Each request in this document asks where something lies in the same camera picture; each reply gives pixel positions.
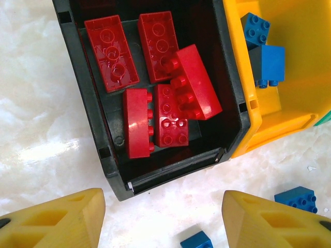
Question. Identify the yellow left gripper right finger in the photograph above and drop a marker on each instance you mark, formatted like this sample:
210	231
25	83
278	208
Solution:
240	222

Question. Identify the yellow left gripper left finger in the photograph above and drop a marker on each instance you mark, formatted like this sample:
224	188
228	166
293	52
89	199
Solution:
88	222

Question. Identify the red lego brick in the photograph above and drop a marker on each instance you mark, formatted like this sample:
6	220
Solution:
137	124
199	77
111	54
170	134
155	38

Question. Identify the blue lego brick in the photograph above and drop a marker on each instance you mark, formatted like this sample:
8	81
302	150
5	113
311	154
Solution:
294	197
271	64
196	240
256	28

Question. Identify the black plastic bin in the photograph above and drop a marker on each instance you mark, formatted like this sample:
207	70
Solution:
113	121

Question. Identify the green plastic bin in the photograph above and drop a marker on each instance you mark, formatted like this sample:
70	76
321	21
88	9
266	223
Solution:
325	120

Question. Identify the yellow plastic bin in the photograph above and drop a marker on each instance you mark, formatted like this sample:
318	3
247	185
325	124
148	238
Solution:
305	98

